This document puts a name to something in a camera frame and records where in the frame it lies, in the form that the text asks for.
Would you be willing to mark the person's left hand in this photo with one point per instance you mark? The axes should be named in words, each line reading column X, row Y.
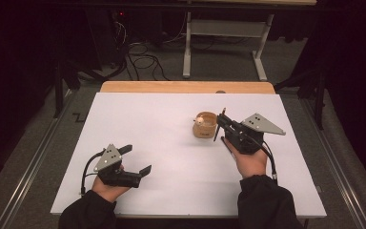
column 109, row 192

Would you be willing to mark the white board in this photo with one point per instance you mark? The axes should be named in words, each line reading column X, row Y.
column 158, row 127

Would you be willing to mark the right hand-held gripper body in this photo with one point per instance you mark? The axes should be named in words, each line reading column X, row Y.
column 260, row 124

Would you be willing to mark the black metal stand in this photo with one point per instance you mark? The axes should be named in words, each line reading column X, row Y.
column 320, row 95
column 58, row 89

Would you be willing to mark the metal floor rail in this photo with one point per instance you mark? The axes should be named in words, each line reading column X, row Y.
column 340, row 178
column 28, row 178

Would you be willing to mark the person's right hand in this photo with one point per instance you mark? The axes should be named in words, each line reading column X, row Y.
column 252, row 165

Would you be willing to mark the white desk frame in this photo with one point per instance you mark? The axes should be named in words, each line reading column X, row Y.
column 225, row 28

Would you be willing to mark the tan wooden pen holder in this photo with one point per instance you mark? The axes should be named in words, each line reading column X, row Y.
column 205, row 129

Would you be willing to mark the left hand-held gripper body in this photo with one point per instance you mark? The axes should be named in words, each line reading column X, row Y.
column 108, row 159

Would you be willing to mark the wooden table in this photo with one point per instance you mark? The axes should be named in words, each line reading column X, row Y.
column 184, row 87

